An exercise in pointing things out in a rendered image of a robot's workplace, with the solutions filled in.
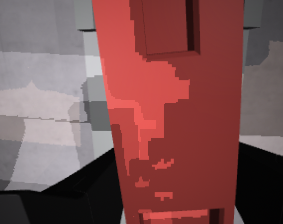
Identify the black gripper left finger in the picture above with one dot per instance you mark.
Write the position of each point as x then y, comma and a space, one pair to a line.
91, 195

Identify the red rectangular block with two sockets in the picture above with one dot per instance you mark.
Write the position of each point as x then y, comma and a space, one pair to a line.
172, 72

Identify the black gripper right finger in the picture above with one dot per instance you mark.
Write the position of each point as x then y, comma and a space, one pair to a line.
259, 191

